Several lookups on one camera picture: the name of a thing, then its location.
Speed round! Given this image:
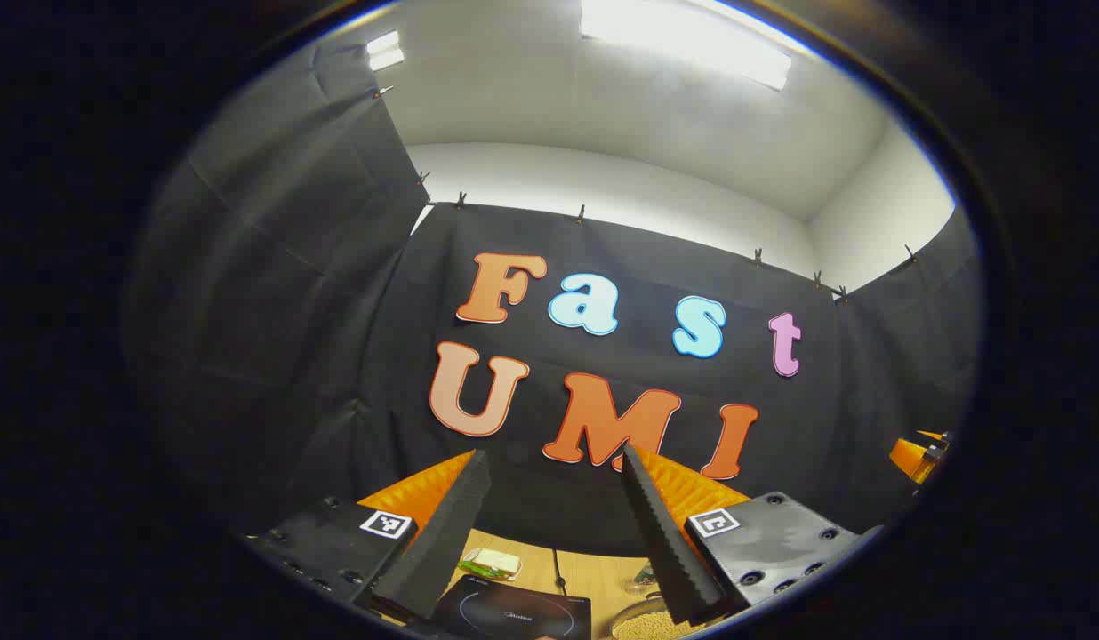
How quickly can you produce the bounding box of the steel pot with soybeans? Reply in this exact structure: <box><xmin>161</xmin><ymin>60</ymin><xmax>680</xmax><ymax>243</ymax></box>
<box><xmin>610</xmin><ymin>594</ymin><xmax>693</xmax><ymax>640</ymax></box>

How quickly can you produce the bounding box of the small ceiling light panel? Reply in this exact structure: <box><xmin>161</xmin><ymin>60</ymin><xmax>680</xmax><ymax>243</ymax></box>
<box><xmin>365</xmin><ymin>31</ymin><xmax>405</xmax><ymax>72</ymax></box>

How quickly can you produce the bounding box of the black induction cooktop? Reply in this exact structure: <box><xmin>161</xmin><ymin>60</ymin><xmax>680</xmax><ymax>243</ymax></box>
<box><xmin>425</xmin><ymin>573</ymin><xmax>593</xmax><ymax>640</ymax></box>

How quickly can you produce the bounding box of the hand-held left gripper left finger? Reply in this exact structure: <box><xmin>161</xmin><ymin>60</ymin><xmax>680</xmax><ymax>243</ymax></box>
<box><xmin>243</xmin><ymin>449</ymin><xmax>493</xmax><ymax>623</ymax></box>

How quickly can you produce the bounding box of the sandwich with lettuce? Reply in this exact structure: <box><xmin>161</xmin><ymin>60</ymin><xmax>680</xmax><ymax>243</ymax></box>
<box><xmin>458</xmin><ymin>548</ymin><xmax>524</xmax><ymax>581</ymax></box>

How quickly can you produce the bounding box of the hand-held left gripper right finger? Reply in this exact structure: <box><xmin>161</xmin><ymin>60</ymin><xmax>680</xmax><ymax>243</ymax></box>
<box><xmin>621</xmin><ymin>444</ymin><xmax>884</xmax><ymax>626</ymax></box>

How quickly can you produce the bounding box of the large ceiling light panel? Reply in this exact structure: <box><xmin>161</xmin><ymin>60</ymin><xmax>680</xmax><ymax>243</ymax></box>
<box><xmin>581</xmin><ymin>0</ymin><xmax>792</xmax><ymax>92</ymax></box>

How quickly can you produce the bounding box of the row of small backdrop clips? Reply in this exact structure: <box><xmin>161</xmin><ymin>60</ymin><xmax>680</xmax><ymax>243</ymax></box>
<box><xmin>372</xmin><ymin>84</ymin><xmax>919</xmax><ymax>299</ymax></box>

